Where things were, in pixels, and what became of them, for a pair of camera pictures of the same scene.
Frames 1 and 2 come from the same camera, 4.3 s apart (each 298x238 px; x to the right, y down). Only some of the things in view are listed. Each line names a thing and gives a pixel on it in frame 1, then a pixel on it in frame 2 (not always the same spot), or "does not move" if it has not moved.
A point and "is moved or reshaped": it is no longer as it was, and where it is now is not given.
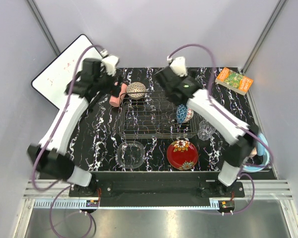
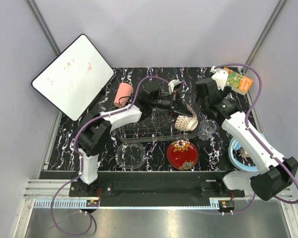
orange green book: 234,81 does not move
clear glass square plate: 130,154 does not move
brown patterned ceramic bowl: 135,89 → 184,123
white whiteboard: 54,83 does not move
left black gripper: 113,89 → 183,109
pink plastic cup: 116,101 is moved or reshaped
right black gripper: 184,78 → 226,92
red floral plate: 182,154 does not move
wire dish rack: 148,117 does not move
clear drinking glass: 205,130 does not move
